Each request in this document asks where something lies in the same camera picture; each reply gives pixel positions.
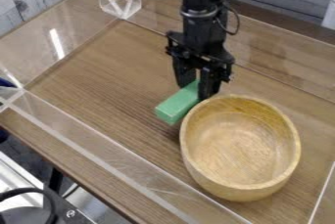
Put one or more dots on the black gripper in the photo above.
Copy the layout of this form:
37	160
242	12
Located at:
197	48

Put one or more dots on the green rectangular block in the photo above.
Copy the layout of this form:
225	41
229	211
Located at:
171	110

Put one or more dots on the brown wooden bowl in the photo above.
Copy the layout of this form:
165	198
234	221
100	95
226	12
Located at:
240	146

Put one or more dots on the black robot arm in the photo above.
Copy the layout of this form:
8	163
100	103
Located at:
205	6

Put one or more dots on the blue object at edge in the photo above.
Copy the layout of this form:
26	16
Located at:
5	83

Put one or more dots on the black table leg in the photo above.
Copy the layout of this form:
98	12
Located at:
55	180

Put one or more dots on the clear acrylic enclosure wall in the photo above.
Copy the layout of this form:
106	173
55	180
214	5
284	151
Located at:
91	74

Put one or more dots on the black metal bracket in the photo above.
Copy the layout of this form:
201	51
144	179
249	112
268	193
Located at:
67	214

